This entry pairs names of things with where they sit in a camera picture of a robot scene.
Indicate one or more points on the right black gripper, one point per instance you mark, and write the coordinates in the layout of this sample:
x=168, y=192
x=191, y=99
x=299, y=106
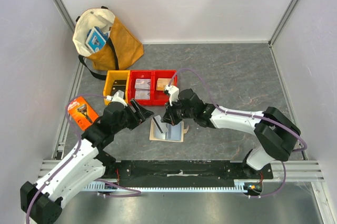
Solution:
x=173, y=115

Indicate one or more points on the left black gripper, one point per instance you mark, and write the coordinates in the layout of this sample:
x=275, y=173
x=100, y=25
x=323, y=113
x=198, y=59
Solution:
x=137, y=119

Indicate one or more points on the white credit card black stripe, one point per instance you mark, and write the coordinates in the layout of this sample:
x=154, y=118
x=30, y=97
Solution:
x=161, y=126

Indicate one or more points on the beige leather card holder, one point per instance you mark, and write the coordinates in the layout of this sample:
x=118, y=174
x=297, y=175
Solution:
x=175, y=133

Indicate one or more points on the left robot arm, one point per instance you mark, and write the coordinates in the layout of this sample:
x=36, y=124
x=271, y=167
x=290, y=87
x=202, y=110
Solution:
x=44, y=200

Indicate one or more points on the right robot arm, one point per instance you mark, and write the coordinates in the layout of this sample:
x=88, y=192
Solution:
x=276, y=134

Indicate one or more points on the lower silver card stack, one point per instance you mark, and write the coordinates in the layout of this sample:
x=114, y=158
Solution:
x=142, y=94

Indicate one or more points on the black cards in yellow bin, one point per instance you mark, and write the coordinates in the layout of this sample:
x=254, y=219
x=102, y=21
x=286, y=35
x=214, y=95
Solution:
x=119, y=85

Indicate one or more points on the red right plastic bin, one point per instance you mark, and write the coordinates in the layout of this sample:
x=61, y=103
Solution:
x=159, y=97

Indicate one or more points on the red plastic bin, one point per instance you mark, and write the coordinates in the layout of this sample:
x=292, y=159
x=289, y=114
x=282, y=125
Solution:
x=159, y=97
x=138, y=74

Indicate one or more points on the red middle plastic bin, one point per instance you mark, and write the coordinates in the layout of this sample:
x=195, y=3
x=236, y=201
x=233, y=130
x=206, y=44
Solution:
x=138, y=74

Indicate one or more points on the yellow plastic bin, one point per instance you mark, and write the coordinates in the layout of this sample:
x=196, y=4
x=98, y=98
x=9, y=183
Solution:
x=116, y=75

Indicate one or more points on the orange razor box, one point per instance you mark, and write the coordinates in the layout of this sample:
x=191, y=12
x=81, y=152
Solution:
x=82, y=113

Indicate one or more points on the mustard and white tote bag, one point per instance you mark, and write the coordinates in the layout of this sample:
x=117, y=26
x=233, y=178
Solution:
x=121, y=50

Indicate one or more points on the blue razor box in bag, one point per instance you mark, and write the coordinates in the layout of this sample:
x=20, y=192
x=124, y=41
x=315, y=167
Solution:
x=96, y=39

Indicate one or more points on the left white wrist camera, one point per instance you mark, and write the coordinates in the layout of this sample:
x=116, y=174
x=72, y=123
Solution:
x=117, y=97

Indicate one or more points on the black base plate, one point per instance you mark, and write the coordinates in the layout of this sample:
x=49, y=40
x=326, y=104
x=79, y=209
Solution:
x=182, y=173

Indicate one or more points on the grey cable duct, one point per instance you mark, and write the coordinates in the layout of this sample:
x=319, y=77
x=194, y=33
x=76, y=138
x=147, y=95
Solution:
x=104, y=187

